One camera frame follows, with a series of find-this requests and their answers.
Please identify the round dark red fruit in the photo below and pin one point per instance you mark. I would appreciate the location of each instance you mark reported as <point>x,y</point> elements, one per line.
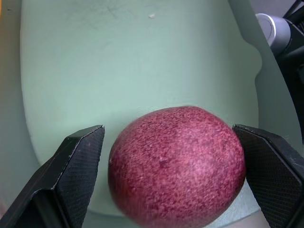
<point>177,166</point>

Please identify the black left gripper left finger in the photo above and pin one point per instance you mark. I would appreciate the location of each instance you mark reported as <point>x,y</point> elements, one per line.
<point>69,175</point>

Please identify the pale green plate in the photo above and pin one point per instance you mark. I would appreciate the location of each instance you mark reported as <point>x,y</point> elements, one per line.
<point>118,71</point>

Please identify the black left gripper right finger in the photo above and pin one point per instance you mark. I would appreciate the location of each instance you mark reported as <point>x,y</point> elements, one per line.
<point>273,171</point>

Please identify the silver and black robot body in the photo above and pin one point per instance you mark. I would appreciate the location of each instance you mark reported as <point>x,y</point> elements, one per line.
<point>275,28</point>

